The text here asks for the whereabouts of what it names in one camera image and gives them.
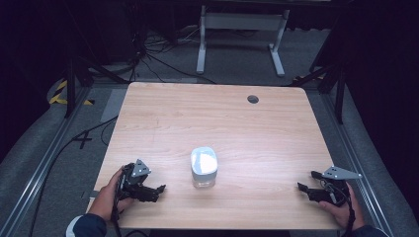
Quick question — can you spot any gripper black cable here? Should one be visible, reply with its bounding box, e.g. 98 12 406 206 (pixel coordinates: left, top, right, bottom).
110 171 126 237
324 180 358 237

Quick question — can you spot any grey metal desk frame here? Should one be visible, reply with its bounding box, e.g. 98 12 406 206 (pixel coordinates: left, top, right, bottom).
196 4 292 78

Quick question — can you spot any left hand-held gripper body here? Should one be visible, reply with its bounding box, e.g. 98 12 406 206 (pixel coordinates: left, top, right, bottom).
116 158 152 201

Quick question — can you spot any grey aluminium floor rail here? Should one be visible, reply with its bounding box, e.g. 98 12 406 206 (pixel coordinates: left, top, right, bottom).
319 88 397 237
0 84 93 237

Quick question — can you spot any black metal stand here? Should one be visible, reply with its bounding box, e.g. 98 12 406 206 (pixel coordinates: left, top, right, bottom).
63 53 130 119
291 60 348 125

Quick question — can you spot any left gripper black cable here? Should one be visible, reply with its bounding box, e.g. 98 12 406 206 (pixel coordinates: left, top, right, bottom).
110 171 126 237

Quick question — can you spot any black cable on floor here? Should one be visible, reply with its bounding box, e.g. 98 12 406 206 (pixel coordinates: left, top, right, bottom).
29 116 120 237

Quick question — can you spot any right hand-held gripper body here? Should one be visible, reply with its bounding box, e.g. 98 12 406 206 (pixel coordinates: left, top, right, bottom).
314 165 363 208

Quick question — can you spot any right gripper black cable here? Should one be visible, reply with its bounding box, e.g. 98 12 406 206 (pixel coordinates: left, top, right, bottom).
324 180 358 237

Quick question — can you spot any bundle of black cables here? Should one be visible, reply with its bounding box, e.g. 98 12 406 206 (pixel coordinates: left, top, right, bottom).
129 24 216 85

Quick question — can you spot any yellow and black floor tape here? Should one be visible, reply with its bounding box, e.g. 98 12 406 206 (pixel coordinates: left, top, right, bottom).
48 79 96 107

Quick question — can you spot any clear jar with white lid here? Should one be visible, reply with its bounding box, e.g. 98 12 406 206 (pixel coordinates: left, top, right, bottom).
190 146 219 190

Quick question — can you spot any person's right hand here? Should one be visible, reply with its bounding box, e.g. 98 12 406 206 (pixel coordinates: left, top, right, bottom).
318 182 366 230

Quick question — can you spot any person's left hand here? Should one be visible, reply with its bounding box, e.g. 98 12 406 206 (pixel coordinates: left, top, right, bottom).
87 165 133 222

